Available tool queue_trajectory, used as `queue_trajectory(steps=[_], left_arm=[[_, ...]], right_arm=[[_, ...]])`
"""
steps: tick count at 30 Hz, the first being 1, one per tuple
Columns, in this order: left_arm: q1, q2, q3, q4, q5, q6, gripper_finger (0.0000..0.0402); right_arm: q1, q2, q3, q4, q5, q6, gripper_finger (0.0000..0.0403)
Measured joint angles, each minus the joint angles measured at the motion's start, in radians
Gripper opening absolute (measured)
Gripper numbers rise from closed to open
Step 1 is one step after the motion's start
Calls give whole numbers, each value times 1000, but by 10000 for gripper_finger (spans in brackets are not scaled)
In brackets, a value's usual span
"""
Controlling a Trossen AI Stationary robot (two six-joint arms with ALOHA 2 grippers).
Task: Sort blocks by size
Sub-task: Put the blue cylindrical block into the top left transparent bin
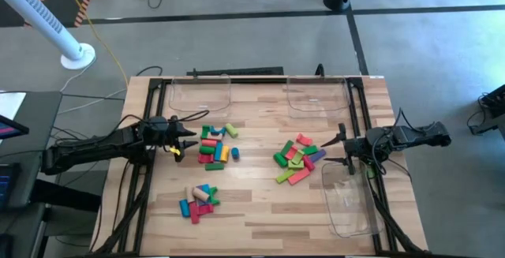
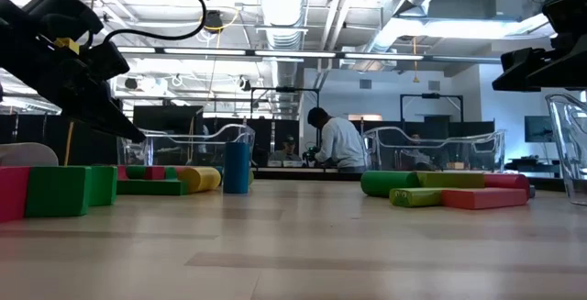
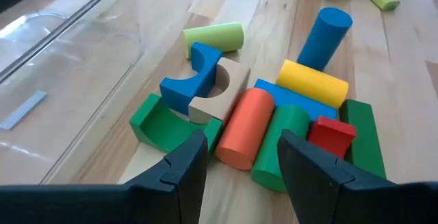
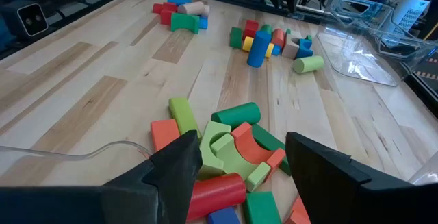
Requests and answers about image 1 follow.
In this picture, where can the dark laptop screen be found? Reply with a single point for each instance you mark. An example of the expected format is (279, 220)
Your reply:
(6, 183)

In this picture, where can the red cylinder block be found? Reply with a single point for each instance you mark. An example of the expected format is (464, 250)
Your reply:
(309, 163)

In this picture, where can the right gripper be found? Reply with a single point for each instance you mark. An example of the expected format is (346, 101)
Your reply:
(357, 147)

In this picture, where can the pale wood bar block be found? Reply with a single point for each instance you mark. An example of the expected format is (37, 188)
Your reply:
(190, 194)

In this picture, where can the blue arch block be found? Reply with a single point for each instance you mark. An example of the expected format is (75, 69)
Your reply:
(218, 130)

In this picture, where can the light green cylinder block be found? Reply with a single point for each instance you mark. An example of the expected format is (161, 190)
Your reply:
(231, 130)

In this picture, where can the clear plastic bin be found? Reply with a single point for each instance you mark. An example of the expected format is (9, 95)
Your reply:
(197, 92)
(347, 210)
(315, 92)

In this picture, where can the black power strip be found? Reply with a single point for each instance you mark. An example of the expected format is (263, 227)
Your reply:
(236, 71)

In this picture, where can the light green bar block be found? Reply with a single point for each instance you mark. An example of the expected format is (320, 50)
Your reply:
(285, 176)

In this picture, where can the red rectangular block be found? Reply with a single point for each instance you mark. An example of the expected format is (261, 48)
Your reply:
(206, 209)

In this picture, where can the black desk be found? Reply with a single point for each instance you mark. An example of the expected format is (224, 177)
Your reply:
(39, 108)

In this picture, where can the red bar block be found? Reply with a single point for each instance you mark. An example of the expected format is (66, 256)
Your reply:
(194, 212)

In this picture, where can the coral cylinder block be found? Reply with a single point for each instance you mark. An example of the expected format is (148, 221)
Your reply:
(209, 143)

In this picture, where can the green arch block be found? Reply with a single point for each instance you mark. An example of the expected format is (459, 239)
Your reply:
(205, 131)
(214, 195)

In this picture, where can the white paper sheet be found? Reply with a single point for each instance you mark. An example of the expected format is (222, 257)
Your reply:
(10, 104)

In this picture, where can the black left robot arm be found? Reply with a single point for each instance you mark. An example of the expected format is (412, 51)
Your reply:
(98, 143)

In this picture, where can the light green rectangular block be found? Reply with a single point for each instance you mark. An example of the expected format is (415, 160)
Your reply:
(297, 156)
(296, 165)

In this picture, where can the blue bar block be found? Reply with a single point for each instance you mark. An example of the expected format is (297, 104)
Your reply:
(205, 188)
(218, 151)

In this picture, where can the monitor with pink screen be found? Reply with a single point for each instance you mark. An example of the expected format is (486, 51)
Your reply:
(10, 129)

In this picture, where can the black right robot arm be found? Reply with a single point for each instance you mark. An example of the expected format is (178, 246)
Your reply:
(414, 135)

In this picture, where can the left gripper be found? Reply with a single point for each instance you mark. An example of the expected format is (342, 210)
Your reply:
(177, 131)

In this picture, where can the blue rectangular block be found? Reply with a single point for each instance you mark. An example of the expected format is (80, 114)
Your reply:
(184, 208)

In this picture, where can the black aluminium table frame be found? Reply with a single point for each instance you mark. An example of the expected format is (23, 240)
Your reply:
(256, 80)

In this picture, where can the coral arch block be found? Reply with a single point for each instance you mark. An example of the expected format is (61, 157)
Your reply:
(304, 139)

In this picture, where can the white tower fan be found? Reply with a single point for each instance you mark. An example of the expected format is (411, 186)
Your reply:
(39, 17)

